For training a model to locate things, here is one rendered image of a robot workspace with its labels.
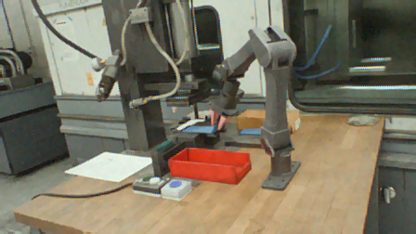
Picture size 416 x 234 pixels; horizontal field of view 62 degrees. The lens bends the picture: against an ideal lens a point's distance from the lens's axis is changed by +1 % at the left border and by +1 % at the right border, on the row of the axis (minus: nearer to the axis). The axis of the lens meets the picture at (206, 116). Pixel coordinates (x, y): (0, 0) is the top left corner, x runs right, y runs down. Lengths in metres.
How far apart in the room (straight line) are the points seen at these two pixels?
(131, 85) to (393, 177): 1.26
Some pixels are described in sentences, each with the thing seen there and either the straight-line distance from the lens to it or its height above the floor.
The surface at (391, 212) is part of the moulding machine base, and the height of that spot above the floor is 0.41.
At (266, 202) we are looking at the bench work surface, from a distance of 0.97.
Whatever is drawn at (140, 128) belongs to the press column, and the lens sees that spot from 1.47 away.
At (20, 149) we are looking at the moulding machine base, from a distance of 4.32.
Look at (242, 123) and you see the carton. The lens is 1.53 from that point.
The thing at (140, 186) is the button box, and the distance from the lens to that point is 1.10.
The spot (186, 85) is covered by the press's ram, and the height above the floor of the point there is 1.17.
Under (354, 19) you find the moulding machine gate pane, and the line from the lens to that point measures 1.67.
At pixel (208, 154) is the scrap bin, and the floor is 0.94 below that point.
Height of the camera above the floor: 1.38
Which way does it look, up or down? 15 degrees down
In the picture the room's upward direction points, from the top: 7 degrees counter-clockwise
